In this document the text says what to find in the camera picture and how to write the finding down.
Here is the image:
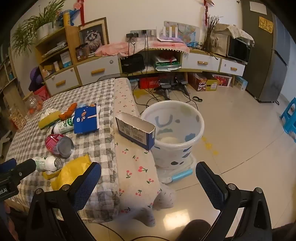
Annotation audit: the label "beige cloth cover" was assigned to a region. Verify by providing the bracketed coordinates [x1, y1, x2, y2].
[209, 23, 255, 57]

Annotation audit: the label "white bottle with green label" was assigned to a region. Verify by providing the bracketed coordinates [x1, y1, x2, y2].
[53, 116, 76, 134]

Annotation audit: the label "blue cardboard box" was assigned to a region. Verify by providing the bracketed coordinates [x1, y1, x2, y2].
[115, 112, 156, 151]
[234, 76, 248, 90]

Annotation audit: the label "red hanging ornament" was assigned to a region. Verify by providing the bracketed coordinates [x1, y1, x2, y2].
[76, 0, 88, 25]

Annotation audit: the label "dried twigs bunch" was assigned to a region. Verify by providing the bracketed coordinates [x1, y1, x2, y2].
[201, 14, 223, 56]

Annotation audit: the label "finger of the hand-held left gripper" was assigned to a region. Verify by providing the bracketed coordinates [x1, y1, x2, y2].
[0, 158, 17, 174]
[8, 159, 37, 179]

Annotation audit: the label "glass jar with nuts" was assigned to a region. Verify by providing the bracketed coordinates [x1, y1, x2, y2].
[8, 104, 27, 133]

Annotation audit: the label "black folding stand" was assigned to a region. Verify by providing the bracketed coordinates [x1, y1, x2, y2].
[158, 74, 190, 100]

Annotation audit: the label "blue toy figure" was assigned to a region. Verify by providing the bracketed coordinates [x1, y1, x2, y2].
[56, 9, 79, 26]

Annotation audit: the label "grey refrigerator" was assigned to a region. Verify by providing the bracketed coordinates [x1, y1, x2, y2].
[240, 0, 290, 104]

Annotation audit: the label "red tin can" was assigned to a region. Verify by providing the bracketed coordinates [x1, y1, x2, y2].
[45, 134, 75, 158]

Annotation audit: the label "wooden cabinet with white drawers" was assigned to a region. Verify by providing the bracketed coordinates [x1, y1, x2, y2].
[35, 17, 246, 96]

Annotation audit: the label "black floor cables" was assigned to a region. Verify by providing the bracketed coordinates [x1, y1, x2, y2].
[132, 89, 200, 112]

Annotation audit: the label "purple hat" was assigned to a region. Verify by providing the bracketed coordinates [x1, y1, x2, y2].
[28, 66, 45, 92]

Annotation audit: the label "wall power socket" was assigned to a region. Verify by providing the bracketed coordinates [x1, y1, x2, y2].
[126, 29, 149, 39]

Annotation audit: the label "red and white box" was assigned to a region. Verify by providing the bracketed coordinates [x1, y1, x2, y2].
[212, 74, 233, 88]

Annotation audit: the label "cherry print cloth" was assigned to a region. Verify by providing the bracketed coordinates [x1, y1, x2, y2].
[113, 77, 177, 227]

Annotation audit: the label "red cardboard box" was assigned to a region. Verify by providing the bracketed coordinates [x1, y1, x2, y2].
[138, 77, 160, 90]

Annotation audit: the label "small white plastic bottle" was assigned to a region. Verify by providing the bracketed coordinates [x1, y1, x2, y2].
[32, 156, 64, 172]

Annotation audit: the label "green and white bag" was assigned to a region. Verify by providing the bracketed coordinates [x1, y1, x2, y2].
[154, 56, 182, 71]

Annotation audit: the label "blue snack packet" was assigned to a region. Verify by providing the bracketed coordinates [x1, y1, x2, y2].
[74, 104, 100, 135]

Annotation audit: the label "colourful cardboard box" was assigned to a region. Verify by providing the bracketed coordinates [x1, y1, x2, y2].
[189, 73, 219, 92]

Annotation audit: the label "framed cat picture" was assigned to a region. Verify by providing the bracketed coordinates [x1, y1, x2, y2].
[78, 17, 110, 57]

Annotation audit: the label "black microwave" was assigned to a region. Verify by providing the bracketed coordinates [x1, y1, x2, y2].
[228, 37, 251, 65]

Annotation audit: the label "blue handled brush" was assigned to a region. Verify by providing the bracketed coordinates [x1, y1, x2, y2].
[162, 169, 194, 184]

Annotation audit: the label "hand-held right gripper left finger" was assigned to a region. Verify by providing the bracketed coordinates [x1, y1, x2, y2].
[25, 162, 101, 241]

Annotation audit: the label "white router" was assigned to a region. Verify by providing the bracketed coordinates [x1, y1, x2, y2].
[159, 24, 179, 40]

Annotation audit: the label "pink cloth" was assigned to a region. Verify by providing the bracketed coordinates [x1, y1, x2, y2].
[95, 40, 190, 57]

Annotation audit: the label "blue plastic stool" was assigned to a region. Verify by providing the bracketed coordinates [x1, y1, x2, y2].
[280, 97, 296, 142]

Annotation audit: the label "clear jar with oranges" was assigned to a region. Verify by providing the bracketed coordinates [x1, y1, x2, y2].
[24, 96, 43, 117]

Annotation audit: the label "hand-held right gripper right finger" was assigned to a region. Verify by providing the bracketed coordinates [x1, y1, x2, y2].
[195, 161, 272, 241]

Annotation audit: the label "orange carrot toy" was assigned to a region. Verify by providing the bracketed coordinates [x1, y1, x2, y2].
[58, 103, 77, 119]

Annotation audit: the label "grey checked tablecloth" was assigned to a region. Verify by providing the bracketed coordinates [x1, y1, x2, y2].
[6, 78, 121, 223]

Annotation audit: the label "yellow snack packet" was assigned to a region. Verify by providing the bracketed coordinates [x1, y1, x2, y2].
[38, 110, 62, 129]

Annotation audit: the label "red bag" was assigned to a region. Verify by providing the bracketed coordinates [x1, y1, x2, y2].
[33, 85, 51, 102]

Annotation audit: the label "yellow plastic bag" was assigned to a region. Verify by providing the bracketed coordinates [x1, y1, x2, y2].
[43, 154, 93, 191]

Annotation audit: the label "dark glass jar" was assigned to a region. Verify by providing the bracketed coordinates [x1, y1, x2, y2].
[75, 44, 90, 61]

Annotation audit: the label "printed map bag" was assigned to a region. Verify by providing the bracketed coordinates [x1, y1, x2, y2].
[164, 21, 201, 46]

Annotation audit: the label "black box device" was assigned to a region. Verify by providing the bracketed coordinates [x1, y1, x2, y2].
[120, 53, 146, 74]

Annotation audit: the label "white printed plastic bucket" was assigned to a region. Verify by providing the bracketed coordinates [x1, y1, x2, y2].
[140, 100, 205, 169]

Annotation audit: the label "green potted plant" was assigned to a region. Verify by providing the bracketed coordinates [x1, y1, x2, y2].
[11, 0, 68, 54]

